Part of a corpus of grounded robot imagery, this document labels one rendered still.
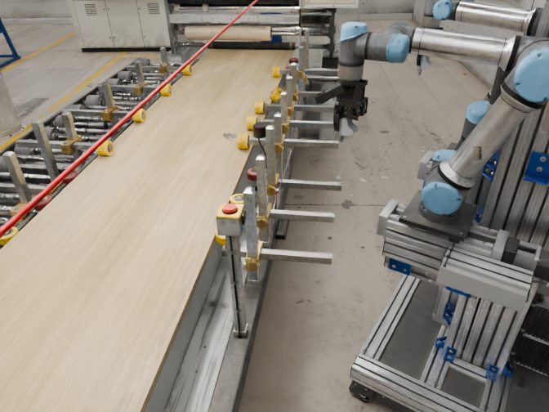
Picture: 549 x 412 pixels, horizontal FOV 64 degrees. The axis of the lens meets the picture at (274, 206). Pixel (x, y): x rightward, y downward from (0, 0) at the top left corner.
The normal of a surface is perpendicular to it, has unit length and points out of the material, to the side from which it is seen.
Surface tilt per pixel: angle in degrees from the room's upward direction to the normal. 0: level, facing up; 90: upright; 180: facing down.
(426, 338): 0
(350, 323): 0
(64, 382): 0
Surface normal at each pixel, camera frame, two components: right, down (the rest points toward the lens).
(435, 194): -0.47, 0.59
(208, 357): -0.02, -0.83
